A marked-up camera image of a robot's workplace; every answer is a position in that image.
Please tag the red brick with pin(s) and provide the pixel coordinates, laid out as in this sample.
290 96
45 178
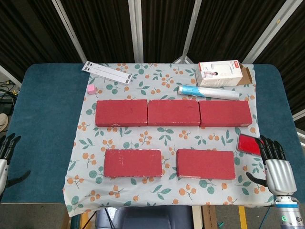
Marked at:
133 163
206 163
121 112
173 112
225 113

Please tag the blue felt table cover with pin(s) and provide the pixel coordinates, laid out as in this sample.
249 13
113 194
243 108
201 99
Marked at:
45 133

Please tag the red ink pad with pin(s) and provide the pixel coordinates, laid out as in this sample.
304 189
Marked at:
247 144

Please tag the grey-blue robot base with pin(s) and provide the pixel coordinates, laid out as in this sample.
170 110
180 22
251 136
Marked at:
147 218

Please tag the white product box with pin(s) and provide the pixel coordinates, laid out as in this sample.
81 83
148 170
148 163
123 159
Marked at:
218 76

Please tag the pink cube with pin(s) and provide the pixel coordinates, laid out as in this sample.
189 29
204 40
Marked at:
91 89

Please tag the floral print tablecloth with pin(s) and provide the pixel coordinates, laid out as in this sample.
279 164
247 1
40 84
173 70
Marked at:
166 138

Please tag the white blue rolled tube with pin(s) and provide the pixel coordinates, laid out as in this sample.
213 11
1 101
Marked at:
209 92

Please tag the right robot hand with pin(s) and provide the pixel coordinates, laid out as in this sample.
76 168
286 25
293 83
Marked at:
280 174

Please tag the white flat strip box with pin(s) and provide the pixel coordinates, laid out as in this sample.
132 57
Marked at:
109 70
104 74

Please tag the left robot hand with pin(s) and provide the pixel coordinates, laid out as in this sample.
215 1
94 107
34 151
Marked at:
3 167

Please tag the beige round object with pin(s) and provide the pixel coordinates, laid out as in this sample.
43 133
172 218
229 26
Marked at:
3 121

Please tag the white metal frame post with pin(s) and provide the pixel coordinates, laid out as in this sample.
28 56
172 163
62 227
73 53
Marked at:
69 31
136 31
267 33
191 31

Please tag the dark brown pleated curtain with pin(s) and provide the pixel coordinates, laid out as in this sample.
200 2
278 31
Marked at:
107 31

